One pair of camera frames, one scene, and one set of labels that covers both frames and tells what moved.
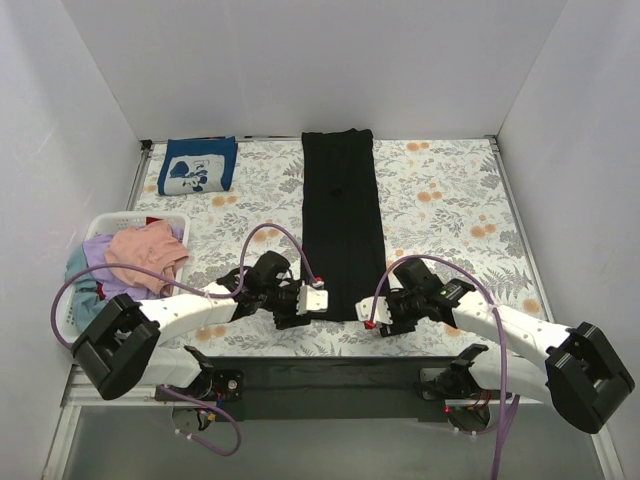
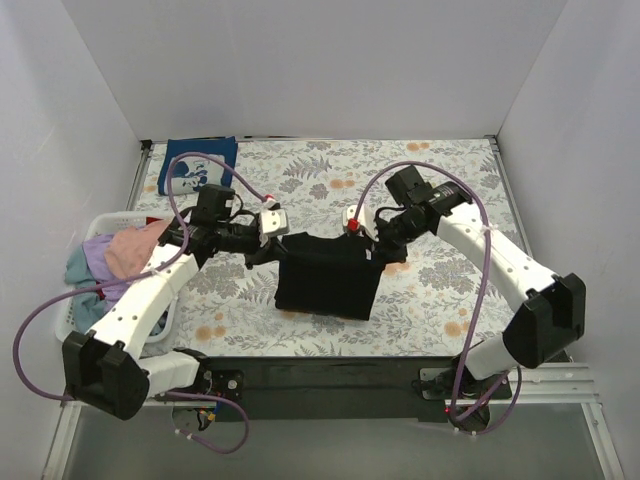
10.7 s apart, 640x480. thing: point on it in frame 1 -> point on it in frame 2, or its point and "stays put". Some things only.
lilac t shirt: x=114 y=286 stays put
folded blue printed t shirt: x=198 y=165 stays put
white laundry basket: x=104 y=223 stays put
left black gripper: x=291 y=307 -> x=267 y=247
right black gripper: x=393 y=312 -> x=387 y=248
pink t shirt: x=154 y=246 stays put
